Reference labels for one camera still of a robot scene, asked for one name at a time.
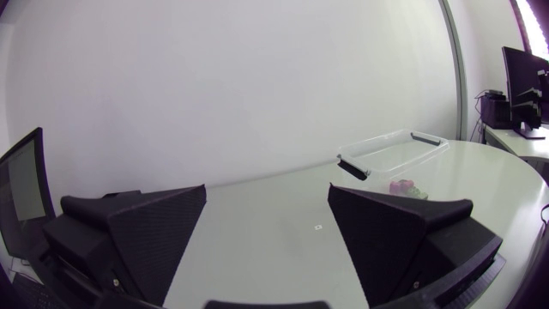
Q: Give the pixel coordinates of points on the clear plastic container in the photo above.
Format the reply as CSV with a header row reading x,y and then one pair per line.
x,y
392,155

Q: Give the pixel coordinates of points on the pink toy brick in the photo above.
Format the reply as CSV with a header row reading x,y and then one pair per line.
x,y
400,187

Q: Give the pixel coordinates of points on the dark screen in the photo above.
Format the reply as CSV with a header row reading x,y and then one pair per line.
x,y
23,193

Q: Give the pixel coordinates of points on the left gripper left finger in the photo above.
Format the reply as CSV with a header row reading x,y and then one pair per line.
x,y
141,240

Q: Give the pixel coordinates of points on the green toy brick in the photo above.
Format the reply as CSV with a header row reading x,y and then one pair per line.
x,y
417,193

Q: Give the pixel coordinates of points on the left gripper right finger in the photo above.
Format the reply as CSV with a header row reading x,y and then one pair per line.
x,y
386,244

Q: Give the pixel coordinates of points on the dark computer monitor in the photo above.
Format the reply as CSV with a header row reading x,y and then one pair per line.
x,y
524,88

